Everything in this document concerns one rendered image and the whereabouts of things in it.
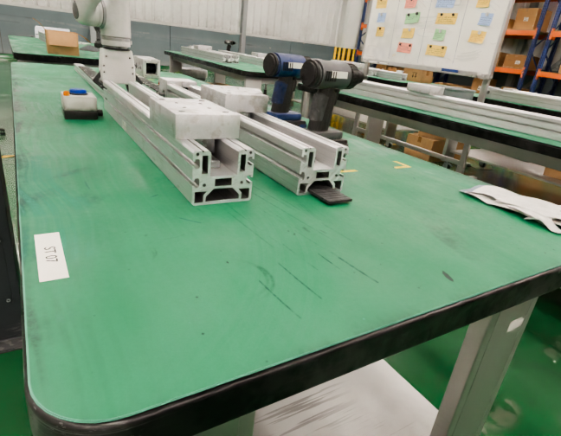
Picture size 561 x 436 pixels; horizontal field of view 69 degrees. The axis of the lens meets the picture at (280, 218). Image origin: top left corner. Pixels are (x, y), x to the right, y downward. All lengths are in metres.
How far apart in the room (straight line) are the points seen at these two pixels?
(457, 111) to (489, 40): 1.54
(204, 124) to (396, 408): 0.83
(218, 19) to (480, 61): 10.39
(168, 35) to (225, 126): 12.17
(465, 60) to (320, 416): 3.24
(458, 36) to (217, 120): 3.37
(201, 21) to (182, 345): 12.89
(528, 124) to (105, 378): 1.97
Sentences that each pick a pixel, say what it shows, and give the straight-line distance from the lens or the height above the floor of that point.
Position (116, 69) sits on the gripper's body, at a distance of 1.40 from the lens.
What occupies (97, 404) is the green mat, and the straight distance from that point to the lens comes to 0.33.
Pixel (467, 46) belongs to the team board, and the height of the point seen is 1.17.
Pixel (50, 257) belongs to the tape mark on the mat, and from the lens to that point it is 0.51.
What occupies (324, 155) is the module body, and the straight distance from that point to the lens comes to 0.76.
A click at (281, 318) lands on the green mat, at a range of 0.40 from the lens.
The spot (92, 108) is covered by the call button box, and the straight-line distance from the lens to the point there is 1.22.
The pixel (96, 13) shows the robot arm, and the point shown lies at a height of 1.04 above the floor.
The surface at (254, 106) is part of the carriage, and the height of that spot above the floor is 0.88.
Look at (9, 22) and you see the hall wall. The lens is 12.29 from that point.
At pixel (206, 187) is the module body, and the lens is 0.63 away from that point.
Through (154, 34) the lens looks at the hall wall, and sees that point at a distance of 12.73.
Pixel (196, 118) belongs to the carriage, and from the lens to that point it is 0.67.
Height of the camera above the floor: 1.02
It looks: 23 degrees down
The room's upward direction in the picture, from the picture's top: 7 degrees clockwise
